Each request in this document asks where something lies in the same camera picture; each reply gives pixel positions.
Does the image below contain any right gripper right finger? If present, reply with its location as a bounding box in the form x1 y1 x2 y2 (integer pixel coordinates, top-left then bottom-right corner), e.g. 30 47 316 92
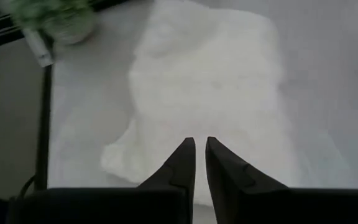
205 136 290 224

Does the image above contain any white lace garment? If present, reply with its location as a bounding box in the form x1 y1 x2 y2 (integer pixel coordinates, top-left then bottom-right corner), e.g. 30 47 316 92
100 0 303 208

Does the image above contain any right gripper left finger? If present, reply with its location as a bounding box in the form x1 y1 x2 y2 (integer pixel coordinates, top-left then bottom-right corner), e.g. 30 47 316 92
137 136 196 224

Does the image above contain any small green plant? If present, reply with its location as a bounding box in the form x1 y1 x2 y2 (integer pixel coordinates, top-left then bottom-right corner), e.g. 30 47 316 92
9 0 98 45

